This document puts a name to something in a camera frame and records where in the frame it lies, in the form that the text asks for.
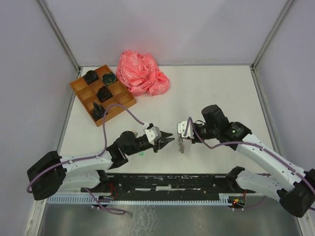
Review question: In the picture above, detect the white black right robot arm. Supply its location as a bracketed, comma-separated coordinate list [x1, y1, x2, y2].
[185, 105, 315, 218]

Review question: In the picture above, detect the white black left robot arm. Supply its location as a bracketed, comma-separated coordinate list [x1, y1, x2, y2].
[27, 127, 174, 201]

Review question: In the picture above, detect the black rolled item lower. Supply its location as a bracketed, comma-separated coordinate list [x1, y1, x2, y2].
[92, 102, 107, 121]

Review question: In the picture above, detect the black rolled item centre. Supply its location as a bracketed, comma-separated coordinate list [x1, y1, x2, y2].
[97, 86, 113, 102]

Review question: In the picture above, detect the brown wooden compartment tray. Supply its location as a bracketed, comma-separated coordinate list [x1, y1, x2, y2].
[70, 65, 136, 127]

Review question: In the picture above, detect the crumpled pink plastic bag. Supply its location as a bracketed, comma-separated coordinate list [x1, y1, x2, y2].
[116, 50, 170, 96]

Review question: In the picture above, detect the black yellow rolled item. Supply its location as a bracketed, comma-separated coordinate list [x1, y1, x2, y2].
[102, 72, 117, 86]

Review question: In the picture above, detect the black rolled item top left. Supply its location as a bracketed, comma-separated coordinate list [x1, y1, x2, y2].
[83, 70, 99, 85]

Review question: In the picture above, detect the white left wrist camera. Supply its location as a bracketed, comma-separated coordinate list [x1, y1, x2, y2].
[143, 122, 161, 145]

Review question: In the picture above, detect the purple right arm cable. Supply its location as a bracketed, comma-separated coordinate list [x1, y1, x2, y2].
[183, 117, 315, 211]

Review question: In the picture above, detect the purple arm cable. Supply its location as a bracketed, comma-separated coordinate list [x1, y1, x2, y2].
[183, 117, 315, 211]
[26, 104, 151, 216]

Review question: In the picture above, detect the black metal base rail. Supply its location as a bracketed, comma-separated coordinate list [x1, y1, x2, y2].
[90, 173, 253, 201]

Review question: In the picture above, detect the white slotted cable duct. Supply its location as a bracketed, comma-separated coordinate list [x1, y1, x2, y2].
[46, 193, 247, 205]

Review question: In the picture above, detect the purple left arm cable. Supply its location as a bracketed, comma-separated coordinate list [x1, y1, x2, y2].
[26, 104, 151, 216]

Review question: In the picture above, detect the aluminium frame post right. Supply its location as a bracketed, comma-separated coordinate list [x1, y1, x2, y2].
[251, 0, 296, 69]

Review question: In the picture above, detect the aluminium frame post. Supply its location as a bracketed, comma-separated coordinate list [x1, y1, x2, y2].
[36, 0, 81, 71]
[251, 0, 296, 69]

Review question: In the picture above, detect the aluminium frame post left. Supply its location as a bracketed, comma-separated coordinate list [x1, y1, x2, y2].
[36, 0, 81, 71]

